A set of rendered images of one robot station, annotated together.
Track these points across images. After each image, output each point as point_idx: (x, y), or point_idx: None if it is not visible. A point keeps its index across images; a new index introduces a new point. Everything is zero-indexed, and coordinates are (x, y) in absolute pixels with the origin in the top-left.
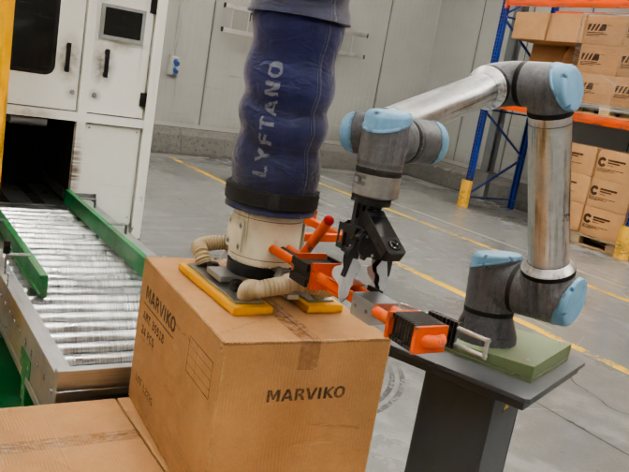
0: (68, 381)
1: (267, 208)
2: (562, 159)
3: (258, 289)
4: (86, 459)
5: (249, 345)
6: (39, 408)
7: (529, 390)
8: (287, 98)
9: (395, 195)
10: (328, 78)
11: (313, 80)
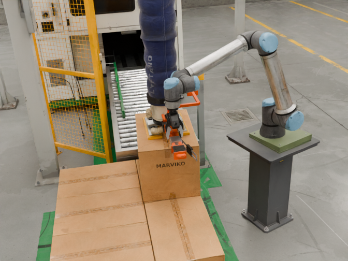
0: (119, 154)
1: (156, 103)
2: (273, 69)
3: (154, 131)
4: (118, 182)
5: (146, 151)
6: (110, 164)
7: (275, 156)
8: (155, 68)
9: (176, 106)
10: (169, 57)
11: (162, 60)
